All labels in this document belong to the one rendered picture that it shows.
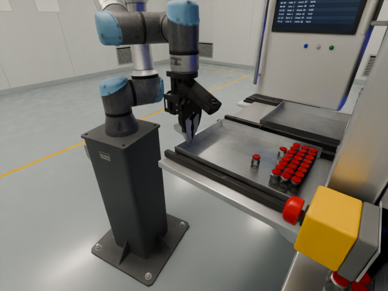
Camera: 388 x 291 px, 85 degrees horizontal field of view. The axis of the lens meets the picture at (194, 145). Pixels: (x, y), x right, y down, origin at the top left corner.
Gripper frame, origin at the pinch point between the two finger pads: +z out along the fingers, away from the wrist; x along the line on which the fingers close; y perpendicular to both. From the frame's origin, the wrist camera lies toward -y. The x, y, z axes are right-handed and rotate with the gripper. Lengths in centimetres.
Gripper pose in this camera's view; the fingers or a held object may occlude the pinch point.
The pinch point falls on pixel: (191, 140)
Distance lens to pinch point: 65.4
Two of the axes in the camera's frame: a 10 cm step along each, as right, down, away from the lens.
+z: 0.0, 8.6, 5.1
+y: -7.8, -3.2, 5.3
